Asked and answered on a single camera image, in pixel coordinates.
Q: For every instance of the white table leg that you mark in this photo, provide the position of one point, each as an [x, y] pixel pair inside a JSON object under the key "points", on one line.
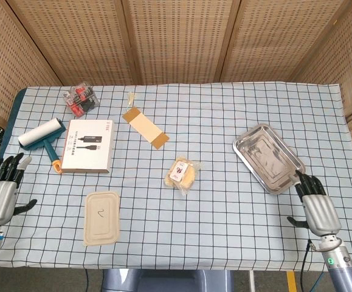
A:
{"points": [[251, 281]]}

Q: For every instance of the tan bookmark with tassel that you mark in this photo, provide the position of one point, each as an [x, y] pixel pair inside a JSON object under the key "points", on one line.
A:
{"points": [[145, 127]]}

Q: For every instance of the woven bamboo folding screen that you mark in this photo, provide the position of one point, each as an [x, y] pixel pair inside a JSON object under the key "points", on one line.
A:
{"points": [[178, 39]]}

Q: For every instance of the yellow floor tape strip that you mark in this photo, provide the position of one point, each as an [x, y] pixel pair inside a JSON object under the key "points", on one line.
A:
{"points": [[291, 282]]}

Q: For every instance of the teal lint roller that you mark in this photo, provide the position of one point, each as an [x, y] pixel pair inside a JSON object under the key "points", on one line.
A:
{"points": [[40, 133]]}

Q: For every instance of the beige pulp container lid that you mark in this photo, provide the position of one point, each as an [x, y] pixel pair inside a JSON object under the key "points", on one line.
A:
{"points": [[101, 217]]}

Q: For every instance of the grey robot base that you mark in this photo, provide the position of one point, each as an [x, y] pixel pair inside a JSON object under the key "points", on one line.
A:
{"points": [[163, 281]]}

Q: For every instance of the blue checked tablecloth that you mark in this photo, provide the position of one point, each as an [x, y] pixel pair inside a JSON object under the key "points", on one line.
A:
{"points": [[224, 228]]}

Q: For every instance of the dark teal table padding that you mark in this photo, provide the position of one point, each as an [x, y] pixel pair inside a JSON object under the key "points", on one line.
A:
{"points": [[10, 121]]}

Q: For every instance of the clear box of binder clips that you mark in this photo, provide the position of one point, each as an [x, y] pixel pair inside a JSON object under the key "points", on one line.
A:
{"points": [[81, 98]]}

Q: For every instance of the rectangular metal tray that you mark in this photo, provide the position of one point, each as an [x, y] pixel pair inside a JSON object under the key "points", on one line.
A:
{"points": [[267, 155]]}

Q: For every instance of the bread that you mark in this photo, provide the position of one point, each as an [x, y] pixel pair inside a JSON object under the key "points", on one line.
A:
{"points": [[181, 176]]}

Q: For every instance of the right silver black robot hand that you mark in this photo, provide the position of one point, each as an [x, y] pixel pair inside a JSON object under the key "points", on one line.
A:
{"points": [[320, 213]]}

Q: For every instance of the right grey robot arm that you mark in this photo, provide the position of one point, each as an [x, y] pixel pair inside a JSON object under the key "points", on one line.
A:
{"points": [[340, 267]]}

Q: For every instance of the white flat product box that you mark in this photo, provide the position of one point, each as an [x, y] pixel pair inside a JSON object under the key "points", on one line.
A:
{"points": [[87, 146]]}

